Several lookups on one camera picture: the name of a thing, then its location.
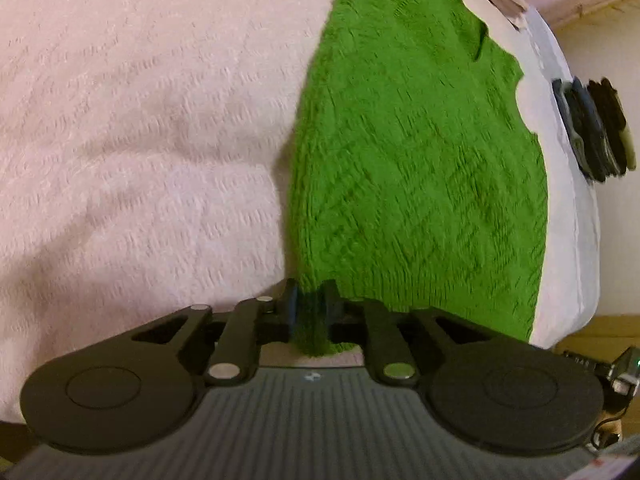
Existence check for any white bed sheet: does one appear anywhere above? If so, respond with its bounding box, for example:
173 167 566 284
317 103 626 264
515 4 602 352

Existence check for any stack of dark clothes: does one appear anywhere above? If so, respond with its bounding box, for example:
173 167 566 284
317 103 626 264
551 76 630 184

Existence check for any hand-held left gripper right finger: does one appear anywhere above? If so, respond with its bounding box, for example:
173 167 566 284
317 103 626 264
320 280 498 387

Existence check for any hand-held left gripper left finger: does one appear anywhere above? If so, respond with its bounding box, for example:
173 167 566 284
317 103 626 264
131 279 301 387

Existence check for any green knitted sweater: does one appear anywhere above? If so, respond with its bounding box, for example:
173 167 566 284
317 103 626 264
286 0 550 359

